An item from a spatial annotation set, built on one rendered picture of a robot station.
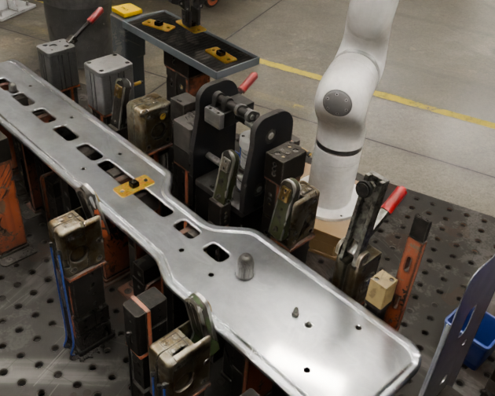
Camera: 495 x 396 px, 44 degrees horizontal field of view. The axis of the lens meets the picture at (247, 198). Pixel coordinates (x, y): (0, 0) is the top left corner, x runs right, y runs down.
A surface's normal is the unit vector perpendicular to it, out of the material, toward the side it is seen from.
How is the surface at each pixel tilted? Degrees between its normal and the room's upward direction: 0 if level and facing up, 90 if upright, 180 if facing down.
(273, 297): 0
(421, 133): 0
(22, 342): 0
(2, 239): 90
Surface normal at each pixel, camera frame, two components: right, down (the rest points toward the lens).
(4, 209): 0.69, 0.48
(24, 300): 0.07, -0.79
